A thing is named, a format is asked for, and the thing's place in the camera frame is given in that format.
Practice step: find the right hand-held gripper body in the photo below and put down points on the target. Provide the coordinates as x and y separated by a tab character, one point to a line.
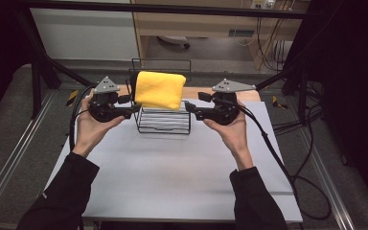
225	110

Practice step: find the yellow and black towel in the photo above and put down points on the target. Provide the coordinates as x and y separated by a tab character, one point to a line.
159	89

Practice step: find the white board mat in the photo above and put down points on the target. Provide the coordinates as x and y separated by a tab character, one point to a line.
172	166

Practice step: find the yellow black tape strip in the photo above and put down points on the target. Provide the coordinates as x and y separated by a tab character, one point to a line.
72	98
275	101

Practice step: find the person's left hand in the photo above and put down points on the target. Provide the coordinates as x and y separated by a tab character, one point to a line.
89	134

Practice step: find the grey vent panel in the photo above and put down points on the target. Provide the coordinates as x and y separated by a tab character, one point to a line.
241	33

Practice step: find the light wooden desk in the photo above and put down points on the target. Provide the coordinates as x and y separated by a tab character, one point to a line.
188	27

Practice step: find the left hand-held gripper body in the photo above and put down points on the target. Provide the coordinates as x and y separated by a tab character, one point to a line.
103	110

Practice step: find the aluminium rail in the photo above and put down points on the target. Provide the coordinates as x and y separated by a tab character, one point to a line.
339	211
16	151

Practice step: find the white cabinet panel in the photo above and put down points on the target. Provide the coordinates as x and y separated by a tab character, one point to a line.
83	35

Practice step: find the white power strip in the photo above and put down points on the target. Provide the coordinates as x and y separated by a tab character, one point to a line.
262	4

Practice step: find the black metal frame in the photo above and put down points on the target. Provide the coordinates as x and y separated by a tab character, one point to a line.
172	9

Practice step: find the person's right hand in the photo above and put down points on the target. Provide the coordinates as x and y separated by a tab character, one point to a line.
236	137

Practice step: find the white chair base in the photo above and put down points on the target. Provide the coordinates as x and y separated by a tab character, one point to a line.
172	39

